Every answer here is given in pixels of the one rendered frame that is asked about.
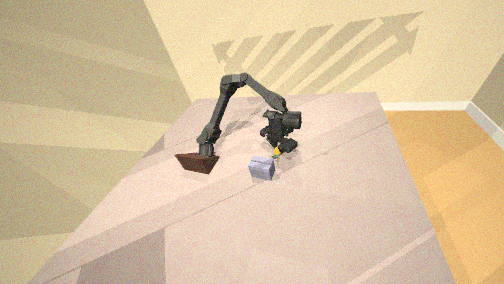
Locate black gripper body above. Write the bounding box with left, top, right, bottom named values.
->
left=260, top=125, right=298, bottom=153

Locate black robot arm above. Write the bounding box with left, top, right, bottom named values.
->
left=196, top=72, right=302, bottom=157

